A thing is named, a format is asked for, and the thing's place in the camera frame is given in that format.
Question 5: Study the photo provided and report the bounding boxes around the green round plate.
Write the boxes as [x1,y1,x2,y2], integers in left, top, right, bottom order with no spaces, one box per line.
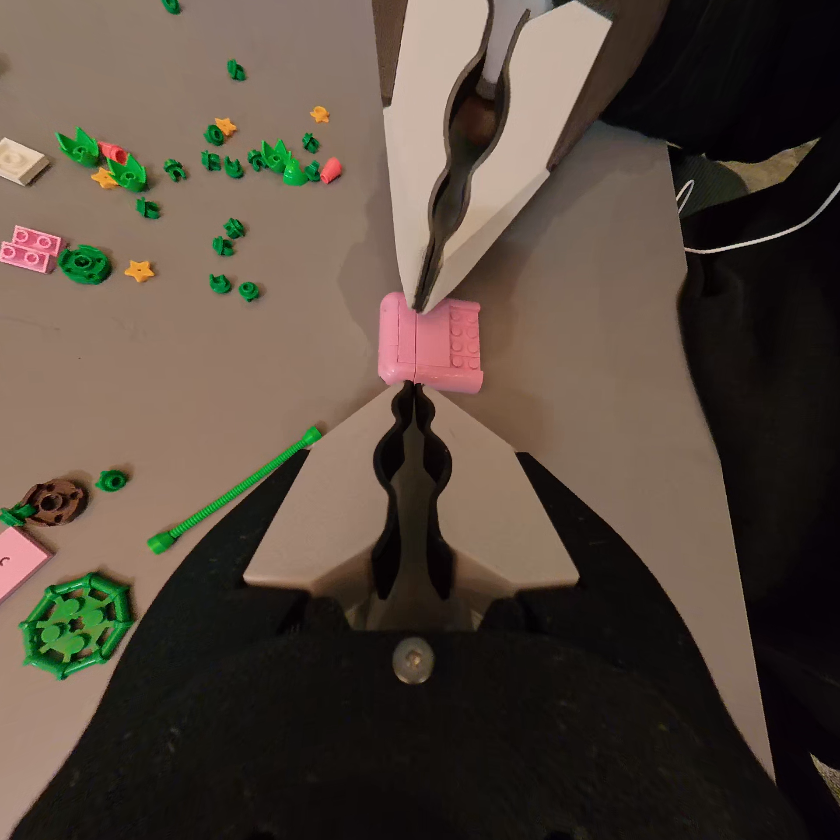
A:
[56,244,114,286]

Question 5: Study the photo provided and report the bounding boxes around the person's right hand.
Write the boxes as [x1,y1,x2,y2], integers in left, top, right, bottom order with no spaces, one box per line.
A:
[456,92,498,148]

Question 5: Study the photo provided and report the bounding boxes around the pink smiley face tile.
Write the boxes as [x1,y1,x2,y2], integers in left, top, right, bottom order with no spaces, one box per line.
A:
[0,527,55,605]

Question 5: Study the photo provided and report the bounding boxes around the brown round holed plate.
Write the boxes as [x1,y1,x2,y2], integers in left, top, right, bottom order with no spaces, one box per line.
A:
[21,478,89,528]

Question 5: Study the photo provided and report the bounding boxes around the pink two-stud plate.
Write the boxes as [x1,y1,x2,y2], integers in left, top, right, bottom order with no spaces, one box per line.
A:
[0,240,58,274]
[12,224,64,258]

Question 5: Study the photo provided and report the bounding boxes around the pink brick block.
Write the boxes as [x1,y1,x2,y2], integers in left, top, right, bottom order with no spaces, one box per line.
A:
[377,291,487,396]

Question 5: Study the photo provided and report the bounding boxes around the scattered small green clips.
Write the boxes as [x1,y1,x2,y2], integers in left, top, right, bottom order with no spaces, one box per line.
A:
[0,0,324,526]

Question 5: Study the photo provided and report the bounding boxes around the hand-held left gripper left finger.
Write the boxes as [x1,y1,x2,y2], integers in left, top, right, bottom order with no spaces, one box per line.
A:
[243,382,416,601]

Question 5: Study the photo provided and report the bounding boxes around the green web with round plate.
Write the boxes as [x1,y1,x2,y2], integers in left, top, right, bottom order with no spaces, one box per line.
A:
[18,571,137,681]

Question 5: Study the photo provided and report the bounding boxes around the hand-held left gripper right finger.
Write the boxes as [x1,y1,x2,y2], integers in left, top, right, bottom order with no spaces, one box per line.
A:
[416,384,583,601]

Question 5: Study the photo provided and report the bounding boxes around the thin white cable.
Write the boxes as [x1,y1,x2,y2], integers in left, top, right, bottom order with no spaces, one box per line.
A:
[676,177,840,255]

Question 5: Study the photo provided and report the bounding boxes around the white square tile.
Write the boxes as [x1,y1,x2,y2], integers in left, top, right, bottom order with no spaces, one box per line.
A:
[0,137,51,188]

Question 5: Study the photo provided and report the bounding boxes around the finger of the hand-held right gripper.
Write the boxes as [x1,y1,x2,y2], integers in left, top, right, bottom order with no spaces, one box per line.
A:
[382,0,494,311]
[422,0,616,313]

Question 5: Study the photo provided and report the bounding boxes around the green flexible rod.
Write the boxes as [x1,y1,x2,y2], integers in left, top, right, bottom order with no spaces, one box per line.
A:
[146,424,324,556]

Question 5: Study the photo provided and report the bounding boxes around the person's black jacket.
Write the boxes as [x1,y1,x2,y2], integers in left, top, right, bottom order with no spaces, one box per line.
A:
[676,141,840,840]

